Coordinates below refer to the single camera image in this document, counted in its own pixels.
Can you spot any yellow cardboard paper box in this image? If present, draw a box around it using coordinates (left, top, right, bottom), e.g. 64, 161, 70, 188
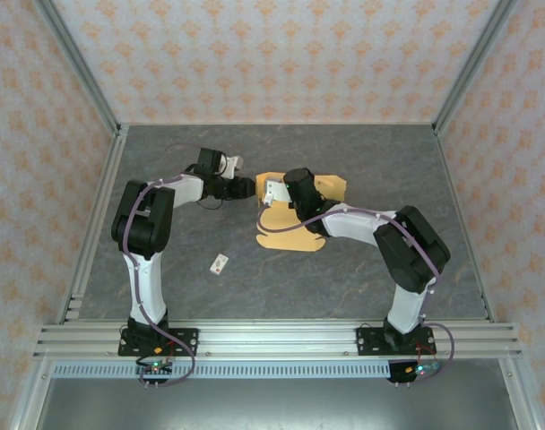
254, 171, 348, 254

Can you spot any small white card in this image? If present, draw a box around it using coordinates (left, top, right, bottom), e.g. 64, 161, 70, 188
208, 254, 231, 276

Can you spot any left circuit board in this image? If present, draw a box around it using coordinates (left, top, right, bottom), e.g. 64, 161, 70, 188
135, 357, 174, 375

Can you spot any circuit board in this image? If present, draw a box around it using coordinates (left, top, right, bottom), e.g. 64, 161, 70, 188
404, 361, 444, 376
135, 357, 174, 375

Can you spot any right circuit board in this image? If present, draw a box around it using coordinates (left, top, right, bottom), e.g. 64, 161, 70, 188
404, 361, 444, 376

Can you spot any grey metal panel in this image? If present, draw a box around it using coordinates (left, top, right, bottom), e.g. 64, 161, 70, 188
33, 376, 521, 430

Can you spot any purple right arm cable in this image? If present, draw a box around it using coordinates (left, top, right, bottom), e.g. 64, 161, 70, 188
256, 202, 456, 386

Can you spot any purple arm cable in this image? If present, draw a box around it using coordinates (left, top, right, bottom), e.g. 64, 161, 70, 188
119, 142, 220, 387
256, 202, 456, 386

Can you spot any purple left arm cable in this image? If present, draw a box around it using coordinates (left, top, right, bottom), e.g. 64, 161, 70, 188
119, 142, 220, 387

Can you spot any aluminium table side rail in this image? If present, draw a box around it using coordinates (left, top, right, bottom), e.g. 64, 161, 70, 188
433, 127, 497, 323
56, 125, 130, 324

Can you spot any aluminium mounting rail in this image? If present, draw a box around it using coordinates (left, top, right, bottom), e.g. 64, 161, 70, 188
32, 318, 523, 360

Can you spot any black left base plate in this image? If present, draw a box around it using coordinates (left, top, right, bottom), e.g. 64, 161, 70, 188
117, 327, 200, 357

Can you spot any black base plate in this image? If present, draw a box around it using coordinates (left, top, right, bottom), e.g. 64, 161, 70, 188
356, 325, 436, 357
117, 327, 200, 357

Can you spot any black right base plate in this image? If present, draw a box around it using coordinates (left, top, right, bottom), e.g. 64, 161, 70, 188
356, 325, 436, 357

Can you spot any slotted grey cable duct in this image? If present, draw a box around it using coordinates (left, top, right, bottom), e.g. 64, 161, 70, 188
52, 361, 393, 380

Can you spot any aluminium frame post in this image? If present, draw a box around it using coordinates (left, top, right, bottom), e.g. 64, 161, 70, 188
32, 0, 123, 136
432, 0, 523, 136

